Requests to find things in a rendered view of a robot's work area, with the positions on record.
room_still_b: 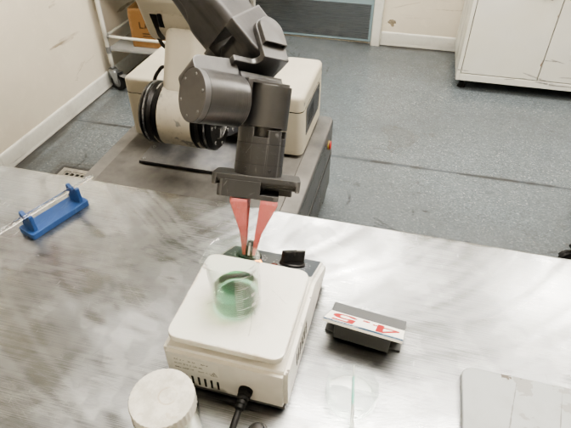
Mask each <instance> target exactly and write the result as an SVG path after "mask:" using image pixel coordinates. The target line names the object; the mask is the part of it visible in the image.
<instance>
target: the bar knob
mask: <svg viewBox="0 0 571 428"><path fill-rule="evenodd" d="M305 254H306V251H305V250H284V251H282V256H281V259H280V264H281V265H282V266H285V267H288V268H304V267H305V262H304V260H305Z"/></svg>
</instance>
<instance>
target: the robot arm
mask: <svg viewBox="0 0 571 428"><path fill-rule="evenodd" d="M172 1H173V2H174V4H175V5H176V7H177V8H178V10H179V11H180V13H181V14H182V16H183V17H184V18H185V20H186V21H187V23H188V25H189V28H190V30H191V32H192V33H193V35H194V36H195V38H196V39H197V40H198V41H199V43H200V44H201V45H202V46H203V48H204V49H205V50H206V52H205V53H204V54H205V55H201V54H197V55H195V56H194V57H193V58H192V60H191V61H190V62H189V63H188V64H187V66H186V67H185V68H184V70H183V71H182V73H181V74H180V75H179V77H178V81H179V85H180V87H179V93H178V104H179V109H180V112H181V115H182V117H183V118H184V119H185V120H186V121H187V122H191V123H199V124H207V125H215V126H224V127H239V130H238V138H237V146H236V155H235V168H228V167H218V168H217V169H215V170H214V171H212V183H218V186H217V194H218V195H224V196H230V198H229V202H230V204H231V207H232V210H233V213H234V215H235V220H236V222H237V225H238V228H239V230H240V235H242V236H246V237H248V227H249V215H250V203H251V199H254V200H260V206H259V211H258V216H257V226H256V231H255V236H254V241H255V242H256V243H259V241H260V239H261V236H262V233H263V230H264V229H265V228H266V226H267V224H268V223H269V220H270V218H271V217H272V216H273V214H274V211H275V210H276V208H277V206H278V200H279V196H285V197H291V192H295V194H299V192H300V185H301V181H300V177H298V176H292V175H285V174H282V168H283V161H284V153H285V146H286V132H287V126H288V119H289V111H290V104H291V90H292V88H290V86H291V85H286V84H283V83H282V79H280V78H275V76H276V75H277V74H278V73H279V72H280V71H281V70H282V69H283V68H284V67H285V66H286V64H287V63H288V62H289V59H288V57H287V54H286V47H287V44H286V40H285V36H284V33H283V31H282V29H281V27H280V25H279V24H278V23H277V22H276V21H275V20H274V19H272V18H270V17H268V16H267V15H266V14H265V13H264V11H263V10H262V9H261V7H260V6H259V5H257V6H255V7H253V6H252V5H251V4H250V2H249V1H248V0H172ZM246 125H247V126H246ZM282 131H283V132H282Z"/></svg>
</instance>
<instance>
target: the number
mask: <svg viewBox="0 0 571 428"><path fill-rule="evenodd" d="M327 318H332V319H335V320H338V321H341V322H344V323H347V324H352V325H356V326H359V327H361V328H365V329H370V330H373V331H376V332H379V333H382V334H385V335H390V336H393V337H397V338H399V339H401V335H402V330H398V329H393V328H390V327H387V326H384V325H381V324H376V323H372V322H370V321H366V320H363V319H360V318H355V317H352V316H348V315H346V314H342V313H337V312H334V311H333V312H332V313H330V314H329V315H328V316H327Z"/></svg>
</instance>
